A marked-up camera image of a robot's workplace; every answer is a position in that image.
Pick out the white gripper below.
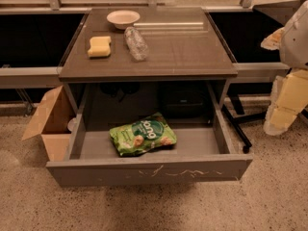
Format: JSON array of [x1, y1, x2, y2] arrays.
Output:
[[261, 1, 308, 136]]

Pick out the green rice chip bag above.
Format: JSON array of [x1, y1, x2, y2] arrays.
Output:
[[110, 113, 177, 157]]

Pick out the black bag under counter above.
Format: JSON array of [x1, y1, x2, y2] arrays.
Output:
[[158, 82, 206, 118]]

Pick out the grey counter cabinet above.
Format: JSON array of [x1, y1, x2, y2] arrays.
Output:
[[59, 7, 238, 110]]

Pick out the grey open drawer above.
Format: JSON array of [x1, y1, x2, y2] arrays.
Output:
[[45, 82, 254, 188]]

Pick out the black metal stand legs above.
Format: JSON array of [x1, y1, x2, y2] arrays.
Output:
[[222, 96, 308, 155]]

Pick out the clear plastic water bottle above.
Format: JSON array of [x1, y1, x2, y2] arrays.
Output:
[[124, 27, 149, 61]]

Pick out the white paper bowl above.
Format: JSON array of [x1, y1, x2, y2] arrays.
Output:
[[107, 10, 141, 30]]

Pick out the yellow sponge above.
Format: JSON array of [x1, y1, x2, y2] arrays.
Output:
[[88, 36, 111, 58]]

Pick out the white cup behind box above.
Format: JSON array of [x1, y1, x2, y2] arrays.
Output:
[[67, 118, 77, 132]]

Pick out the open cardboard box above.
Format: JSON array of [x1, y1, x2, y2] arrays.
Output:
[[22, 86, 75, 162]]

